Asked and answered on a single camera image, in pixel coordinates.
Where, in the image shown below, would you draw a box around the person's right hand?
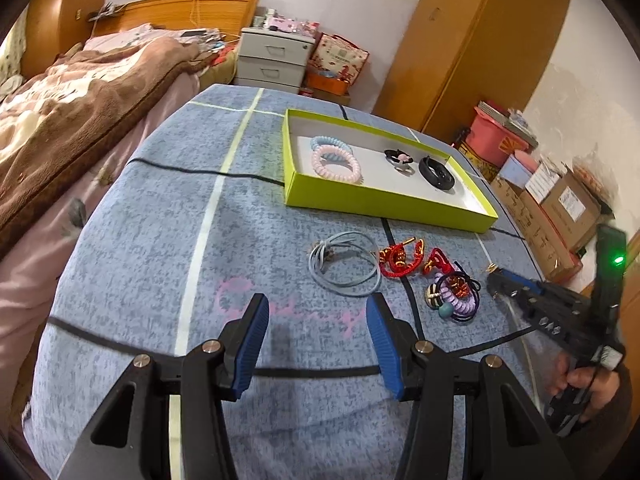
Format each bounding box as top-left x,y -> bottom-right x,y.
548,352 -> 620,422

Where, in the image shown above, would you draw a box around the large printed cardboard box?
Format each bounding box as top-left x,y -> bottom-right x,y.
491,177 -> 582,285

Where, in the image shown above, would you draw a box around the brown cardboard box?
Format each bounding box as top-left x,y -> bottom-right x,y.
541,170 -> 614,252

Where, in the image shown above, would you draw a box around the red patterned gift bag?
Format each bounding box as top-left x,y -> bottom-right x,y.
308,32 -> 370,86

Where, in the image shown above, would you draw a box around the grey drawer cabinet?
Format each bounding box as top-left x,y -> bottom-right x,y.
234,27 -> 314,94

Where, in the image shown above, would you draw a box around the yellow patterned tin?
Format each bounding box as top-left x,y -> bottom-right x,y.
458,142 -> 500,183

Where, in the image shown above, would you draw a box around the pink plastic bucket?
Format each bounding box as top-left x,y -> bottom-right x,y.
465,106 -> 529,168

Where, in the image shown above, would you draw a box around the black wristband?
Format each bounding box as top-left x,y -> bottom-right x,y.
419,156 -> 454,191

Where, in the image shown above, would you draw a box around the red gold charm ornament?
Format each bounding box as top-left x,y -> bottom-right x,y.
422,247 -> 457,275

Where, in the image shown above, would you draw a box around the black hair tie with beads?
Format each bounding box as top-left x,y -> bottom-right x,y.
424,260 -> 484,324

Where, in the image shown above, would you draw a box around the red gold knotted bracelet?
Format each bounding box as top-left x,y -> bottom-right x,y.
376,237 -> 426,280

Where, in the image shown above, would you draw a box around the purple spiral hair tie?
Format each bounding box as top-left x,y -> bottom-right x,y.
432,272 -> 483,323

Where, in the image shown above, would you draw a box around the blue patterned table cloth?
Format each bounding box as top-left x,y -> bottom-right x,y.
23,86 -> 539,479

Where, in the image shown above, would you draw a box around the pink spiral hair tie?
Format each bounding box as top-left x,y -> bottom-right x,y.
310,143 -> 364,187

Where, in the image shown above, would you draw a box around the grey thin hair bands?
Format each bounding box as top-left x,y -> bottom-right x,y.
307,231 -> 382,298

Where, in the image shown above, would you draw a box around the blue spiral hair tie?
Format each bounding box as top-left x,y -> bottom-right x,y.
309,134 -> 355,157

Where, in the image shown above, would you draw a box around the green-edged white tray box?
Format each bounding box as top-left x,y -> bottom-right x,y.
282,108 -> 498,233

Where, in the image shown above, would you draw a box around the wooden wardrobe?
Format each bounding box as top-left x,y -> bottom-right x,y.
373,0 -> 570,143

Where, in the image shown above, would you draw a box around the orange box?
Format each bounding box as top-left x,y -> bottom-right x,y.
305,70 -> 350,96

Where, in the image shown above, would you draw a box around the black hair tie pink bead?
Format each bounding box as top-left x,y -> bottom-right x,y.
384,150 -> 414,176

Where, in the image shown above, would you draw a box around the brown blanket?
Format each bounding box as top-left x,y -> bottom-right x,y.
1,36 -> 216,254

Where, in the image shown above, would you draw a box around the wooden bed headboard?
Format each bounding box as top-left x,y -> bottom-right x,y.
93,0 -> 259,36

